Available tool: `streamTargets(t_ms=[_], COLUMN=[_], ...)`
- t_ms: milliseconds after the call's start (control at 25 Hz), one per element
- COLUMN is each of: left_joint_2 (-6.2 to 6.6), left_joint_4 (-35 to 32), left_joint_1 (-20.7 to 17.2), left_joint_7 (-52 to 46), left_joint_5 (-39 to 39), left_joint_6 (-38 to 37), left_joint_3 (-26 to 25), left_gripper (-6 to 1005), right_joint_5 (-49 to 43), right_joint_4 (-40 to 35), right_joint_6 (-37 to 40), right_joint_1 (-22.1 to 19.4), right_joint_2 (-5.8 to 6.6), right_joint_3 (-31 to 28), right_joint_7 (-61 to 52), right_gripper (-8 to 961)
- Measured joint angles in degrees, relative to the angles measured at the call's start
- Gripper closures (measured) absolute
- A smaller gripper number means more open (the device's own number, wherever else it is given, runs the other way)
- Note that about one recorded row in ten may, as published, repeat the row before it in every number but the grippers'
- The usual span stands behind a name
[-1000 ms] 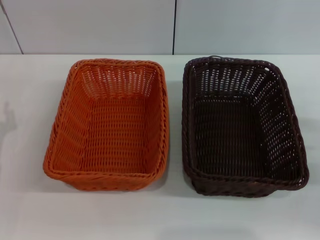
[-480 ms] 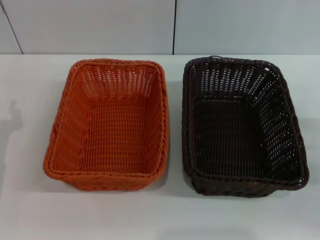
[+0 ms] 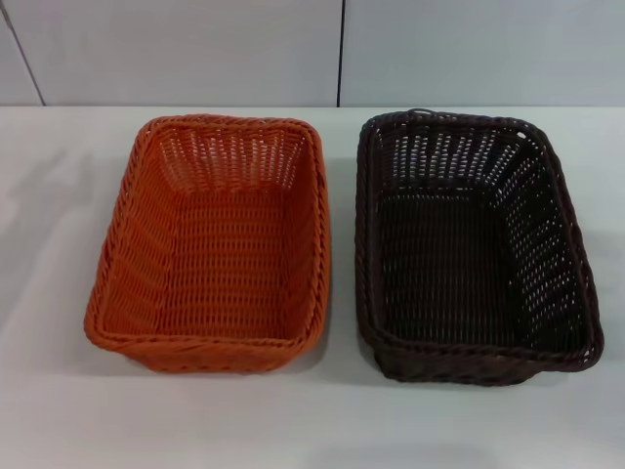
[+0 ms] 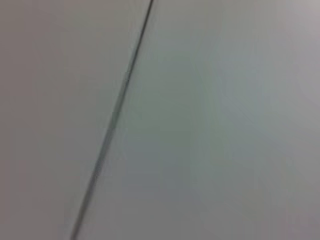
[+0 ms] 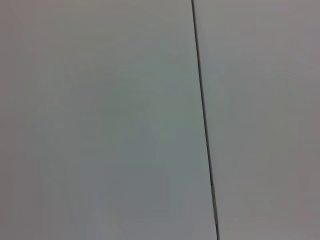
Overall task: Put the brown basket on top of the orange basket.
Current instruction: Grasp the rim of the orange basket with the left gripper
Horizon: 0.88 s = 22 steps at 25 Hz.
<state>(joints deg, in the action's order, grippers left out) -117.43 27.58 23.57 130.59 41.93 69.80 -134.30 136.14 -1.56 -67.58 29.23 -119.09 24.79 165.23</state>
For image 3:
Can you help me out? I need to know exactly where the orange woven plastic basket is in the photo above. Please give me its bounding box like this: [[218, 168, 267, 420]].
[[81, 112, 333, 380]]

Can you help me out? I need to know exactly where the dark brown woven plastic basket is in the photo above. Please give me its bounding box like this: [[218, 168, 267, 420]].
[[355, 107, 606, 387]]

